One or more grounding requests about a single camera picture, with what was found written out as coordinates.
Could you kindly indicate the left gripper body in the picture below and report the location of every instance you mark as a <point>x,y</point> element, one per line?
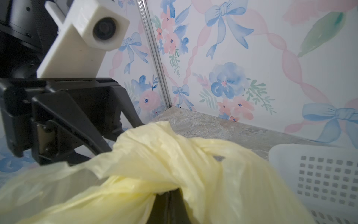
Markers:
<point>27,33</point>

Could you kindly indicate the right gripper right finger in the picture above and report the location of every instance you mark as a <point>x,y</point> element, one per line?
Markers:
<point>177,209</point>

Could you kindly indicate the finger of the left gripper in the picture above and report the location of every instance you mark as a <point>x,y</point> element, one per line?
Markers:
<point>60,125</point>
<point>122,101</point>

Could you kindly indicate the left corner aluminium post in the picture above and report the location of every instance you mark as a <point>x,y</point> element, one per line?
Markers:
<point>147,23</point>

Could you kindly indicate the yellow plastic bag orange print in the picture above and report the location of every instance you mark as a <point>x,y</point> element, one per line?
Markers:
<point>219,181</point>

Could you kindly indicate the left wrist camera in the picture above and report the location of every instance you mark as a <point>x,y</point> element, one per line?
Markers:
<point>85,34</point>

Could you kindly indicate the white plastic basket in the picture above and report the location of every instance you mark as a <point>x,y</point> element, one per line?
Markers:
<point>324,178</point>

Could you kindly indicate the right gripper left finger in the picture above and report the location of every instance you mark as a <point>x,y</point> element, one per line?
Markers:
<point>160,210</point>

